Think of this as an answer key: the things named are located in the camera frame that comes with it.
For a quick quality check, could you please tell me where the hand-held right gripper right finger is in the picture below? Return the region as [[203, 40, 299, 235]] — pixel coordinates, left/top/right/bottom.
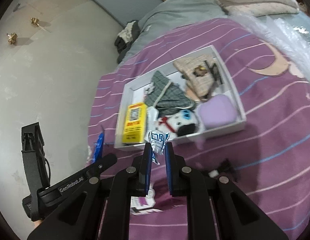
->
[[164, 142, 288, 240]]

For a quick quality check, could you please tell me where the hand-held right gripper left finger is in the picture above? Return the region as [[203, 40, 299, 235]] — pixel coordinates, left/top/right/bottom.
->
[[27, 142, 154, 240]]

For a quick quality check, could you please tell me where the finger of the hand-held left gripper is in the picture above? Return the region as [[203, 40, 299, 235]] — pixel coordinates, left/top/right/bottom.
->
[[86, 153, 118, 179], [92, 126, 106, 163]]

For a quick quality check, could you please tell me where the small white blue sachet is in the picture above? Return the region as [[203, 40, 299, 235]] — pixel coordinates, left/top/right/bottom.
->
[[145, 129, 171, 165]]

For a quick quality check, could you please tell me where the yellow packet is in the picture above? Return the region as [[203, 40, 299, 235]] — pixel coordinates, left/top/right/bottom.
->
[[122, 102, 148, 145]]

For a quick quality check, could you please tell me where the white black plush toy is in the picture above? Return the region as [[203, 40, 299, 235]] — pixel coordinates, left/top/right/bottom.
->
[[148, 106, 203, 138]]

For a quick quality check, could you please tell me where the white cardboard box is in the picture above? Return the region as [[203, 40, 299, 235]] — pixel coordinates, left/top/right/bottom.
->
[[114, 45, 246, 151]]

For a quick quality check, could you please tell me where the purple soft pad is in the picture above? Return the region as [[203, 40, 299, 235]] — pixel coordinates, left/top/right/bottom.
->
[[196, 93, 237, 130]]

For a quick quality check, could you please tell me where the green plaid pouch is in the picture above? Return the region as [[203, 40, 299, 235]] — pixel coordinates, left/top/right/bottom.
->
[[144, 70, 196, 110]]

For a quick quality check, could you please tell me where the beige plaid pouch with bear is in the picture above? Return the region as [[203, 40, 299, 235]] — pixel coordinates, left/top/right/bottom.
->
[[173, 53, 224, 98]]

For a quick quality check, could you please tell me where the white purple packet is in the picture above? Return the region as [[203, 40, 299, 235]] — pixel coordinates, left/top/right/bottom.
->
[[130, 184, 165, 215]]

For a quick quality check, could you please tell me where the black fabric bundle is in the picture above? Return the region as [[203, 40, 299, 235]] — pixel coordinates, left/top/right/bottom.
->
[[209, 159, 238, 180]]

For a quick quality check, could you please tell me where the black and white cloth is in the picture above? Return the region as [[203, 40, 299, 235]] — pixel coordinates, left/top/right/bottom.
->
[[114, 20, 141, 64]]

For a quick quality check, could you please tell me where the gold crumpled wrapper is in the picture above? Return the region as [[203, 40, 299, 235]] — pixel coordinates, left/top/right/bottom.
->
[[7, 32, 19, 46], [30, 17, 50, 32]]

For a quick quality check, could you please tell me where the grey quilt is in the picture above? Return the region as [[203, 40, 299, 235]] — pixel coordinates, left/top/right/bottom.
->
[[117, 0, 229, 63]]

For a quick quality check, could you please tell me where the clear plastic bag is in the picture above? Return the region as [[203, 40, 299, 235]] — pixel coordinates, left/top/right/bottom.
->
[[230, 12, 310, 80]]

